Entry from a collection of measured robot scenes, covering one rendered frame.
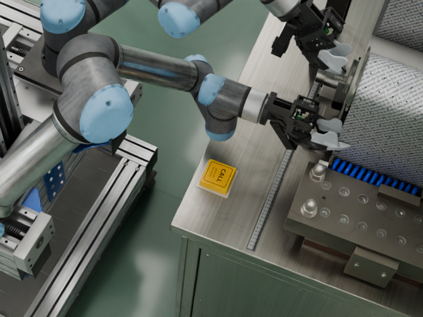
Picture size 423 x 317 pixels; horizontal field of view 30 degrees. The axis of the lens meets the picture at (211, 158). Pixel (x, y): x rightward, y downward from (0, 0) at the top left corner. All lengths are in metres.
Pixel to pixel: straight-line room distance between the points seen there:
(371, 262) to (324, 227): 0.13
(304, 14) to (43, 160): 0.61
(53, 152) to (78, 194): 1.06
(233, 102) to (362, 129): 0.29
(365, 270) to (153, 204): 1.26
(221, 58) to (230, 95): 1.52
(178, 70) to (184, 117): 1.26
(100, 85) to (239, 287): 0.74
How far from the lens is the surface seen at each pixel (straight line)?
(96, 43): 1.67
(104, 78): 1.59
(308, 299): 1.99
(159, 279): 2.80
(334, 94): 1.84
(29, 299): 2.58
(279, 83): 2.13
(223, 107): 1.80
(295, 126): 1.79
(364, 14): 2.34
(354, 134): 1.79
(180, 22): 1.58
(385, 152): 1.81
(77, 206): 2.69
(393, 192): 1.84
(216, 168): 1.94
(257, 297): 2.09
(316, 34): 1.64
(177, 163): 3.01
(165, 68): 1.83
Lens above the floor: 2.60
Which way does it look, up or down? 59 degrees down
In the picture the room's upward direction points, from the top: 8 degrees clockwise
